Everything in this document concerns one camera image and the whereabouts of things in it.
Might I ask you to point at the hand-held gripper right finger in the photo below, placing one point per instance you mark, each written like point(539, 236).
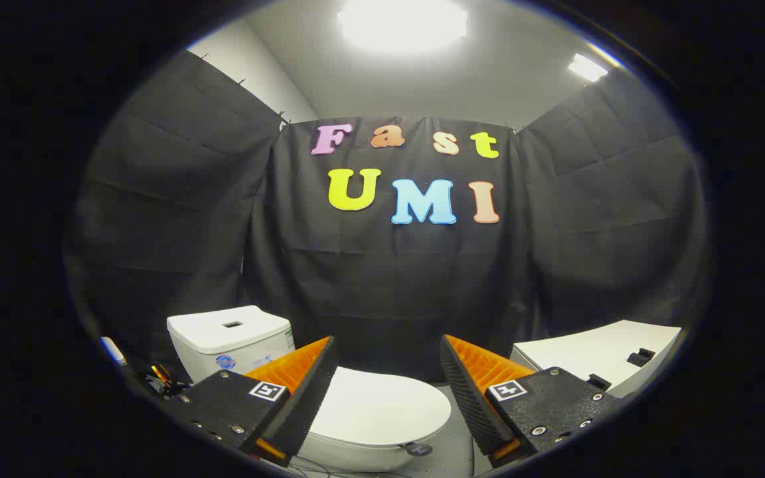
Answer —
point(469, 398)

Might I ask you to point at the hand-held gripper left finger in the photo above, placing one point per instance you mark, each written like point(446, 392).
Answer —
point(303, 398)

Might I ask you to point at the white toilet tank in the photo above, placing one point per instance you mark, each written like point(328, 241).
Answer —
point(230, 342)

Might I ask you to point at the dark round tab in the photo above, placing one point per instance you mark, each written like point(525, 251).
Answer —
point(418, 449)

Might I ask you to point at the black clip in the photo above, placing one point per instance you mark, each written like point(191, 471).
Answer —
point(641, 357)
point(599, 381)

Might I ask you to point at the white flat-topped cabinet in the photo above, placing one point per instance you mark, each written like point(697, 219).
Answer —
point(595, 348)

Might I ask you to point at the black backdrop cloth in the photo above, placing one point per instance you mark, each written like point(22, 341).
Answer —
point(389, 279)

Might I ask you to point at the dark tool with orange parts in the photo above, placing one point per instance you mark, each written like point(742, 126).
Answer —
point(160, 380)

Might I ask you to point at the small white object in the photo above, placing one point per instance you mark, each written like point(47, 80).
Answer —
point(113, 350)

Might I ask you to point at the small ceiling light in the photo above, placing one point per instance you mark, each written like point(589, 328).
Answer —
point(587, 67)

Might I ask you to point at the large ceiling light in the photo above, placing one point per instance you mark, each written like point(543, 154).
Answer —
point(402, 23)

